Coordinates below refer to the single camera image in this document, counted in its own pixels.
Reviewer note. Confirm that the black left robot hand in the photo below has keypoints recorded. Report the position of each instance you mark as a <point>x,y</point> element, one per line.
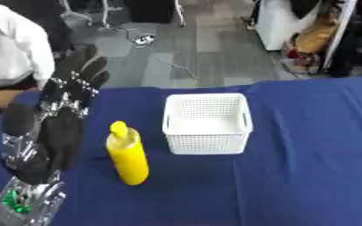
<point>60,132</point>

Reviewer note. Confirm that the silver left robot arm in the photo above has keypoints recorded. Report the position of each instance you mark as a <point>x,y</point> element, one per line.
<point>22,203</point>

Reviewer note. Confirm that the white cabinet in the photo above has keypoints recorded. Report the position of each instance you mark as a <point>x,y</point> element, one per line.
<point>284,22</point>

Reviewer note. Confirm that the yellow squeeze bottle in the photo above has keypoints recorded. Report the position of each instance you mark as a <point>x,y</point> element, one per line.
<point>128,159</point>

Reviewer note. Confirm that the yellow and red bag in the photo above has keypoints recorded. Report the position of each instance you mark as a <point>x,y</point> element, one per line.
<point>310,47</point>

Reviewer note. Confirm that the white plastic basket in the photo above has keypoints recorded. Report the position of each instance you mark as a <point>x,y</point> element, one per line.
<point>208,123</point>

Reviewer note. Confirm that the chair base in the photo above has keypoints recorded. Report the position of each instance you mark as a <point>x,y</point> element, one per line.
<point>94,14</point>

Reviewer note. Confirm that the person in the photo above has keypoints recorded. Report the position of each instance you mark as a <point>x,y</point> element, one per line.
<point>11,53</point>

